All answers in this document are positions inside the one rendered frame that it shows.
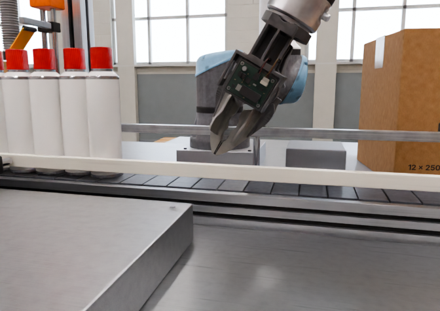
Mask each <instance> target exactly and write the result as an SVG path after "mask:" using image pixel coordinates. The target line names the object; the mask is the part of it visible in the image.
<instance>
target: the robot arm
mask: <svg viewBox="0 0 440 311"><path fill-rule="evenodd" d="M334 2H335V0H260V7H259V36H258V38H257V40H256V42H255V44H254V45H253V47H252V49H251V50H250V52H249V54H246V53H245V52H243V50H237V49H236V50H225V51H220V52H212V53H209V54H204V55H202V56H200V57H199V58H198V59H197V61H196V74H195V77H196V119H195V122H194V125H201V126H210V127H209V129H210V131H211V132H210V135H197V134H191V136H190V147H192V148H194V149H202V150H211V152H212V153H213V154H215V155H221V154H223V153H226V152H228V151H230V150H237V149H245V148H248V147H249V146H250V136H251V135H252V134H254V133H255V132H256V131H258V130H259V129H261V128H262V127H263V126H265V125H266V124H267V123H268V122H269V121H270V120H271V118H272V117H273V116H274V114H275V112H276V108H277V106H278V105H281V104H283V103H295V102H297V101H298V100H299V99H300V98H301V96H302V94H303V92H304V88H305V85H306V80H307V75H308V60H307V58H306V56H303V55H301V48H300V46H299V45H298V44H297V43H296V42H295V41H297V42H299V43H301V44H303V45H307V44H308V42H309V40H310V39H311V37H312V36H311V34H313V33H315V32H316V31H317V30H318V28H319V26H320V24H321V20H323V21H325V22H328V21H329V19H330V17H331V15H329V14H327V13H326V12H328V11H329V9H330V8H331V7H332V5H333V3H334ZM310 33H311V34H310ZM243 104H247V105H249V106H250V107H252V108H253V109H245V110H243ZM229 126H236V128H235V129H234V130H232V131H230V134H229V136H224V135H223V134H224V132H225V130H227V129H228V127H229Z"/></svg>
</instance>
